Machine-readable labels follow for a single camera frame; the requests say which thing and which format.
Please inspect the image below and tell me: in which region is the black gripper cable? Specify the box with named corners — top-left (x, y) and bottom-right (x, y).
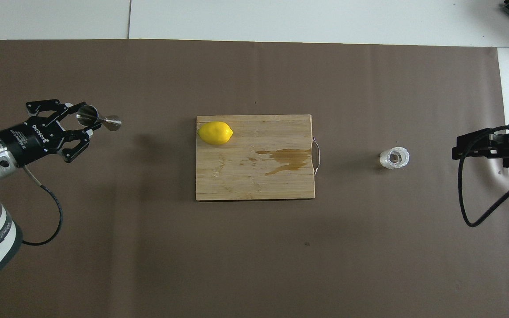
top-left (22, 165), bottom-right (64, 246)
top-left (457, 125), bottom-right (509, 228)

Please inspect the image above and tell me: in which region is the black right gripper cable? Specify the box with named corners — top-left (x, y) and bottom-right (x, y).
top-left (457, 125), bottom-right (509, 228)

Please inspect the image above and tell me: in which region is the steel double jigger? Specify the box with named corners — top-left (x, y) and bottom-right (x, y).
top-left (76, 105), bottom-right (122, 133)

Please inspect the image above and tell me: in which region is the clear faceted glass cup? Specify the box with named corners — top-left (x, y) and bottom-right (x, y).
top-left (379, 147), bottom-right (410, 170)

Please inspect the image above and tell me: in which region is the yellow lemon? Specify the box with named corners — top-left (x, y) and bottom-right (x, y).
top-left (198, 121), bottom-right (234, 146)

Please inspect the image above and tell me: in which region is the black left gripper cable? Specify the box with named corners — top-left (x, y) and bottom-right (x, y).
top-left (22, 165), bottom-right (64, 246)

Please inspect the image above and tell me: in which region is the brown paper table mat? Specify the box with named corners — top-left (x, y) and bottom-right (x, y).
top-left (0, 39), bottom-right (509, 318)

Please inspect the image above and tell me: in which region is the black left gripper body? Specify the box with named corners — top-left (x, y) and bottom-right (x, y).
top-left (0, 119), bottom-right (68, 165)

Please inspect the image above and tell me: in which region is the wooden cutting board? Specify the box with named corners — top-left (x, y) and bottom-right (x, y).
top-left (195, 114), bottom-right (321, 202)

